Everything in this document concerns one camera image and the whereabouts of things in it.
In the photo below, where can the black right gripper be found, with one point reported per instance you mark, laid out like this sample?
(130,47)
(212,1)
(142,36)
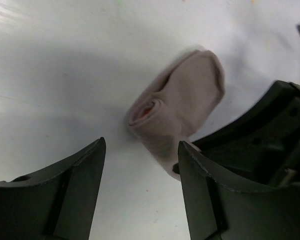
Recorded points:
(223,190)

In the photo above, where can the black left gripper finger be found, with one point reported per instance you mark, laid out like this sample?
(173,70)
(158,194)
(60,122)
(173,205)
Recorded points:
(56,202)

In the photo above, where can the grey sock with red cuff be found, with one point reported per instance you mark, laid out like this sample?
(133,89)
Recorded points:
(176,105)

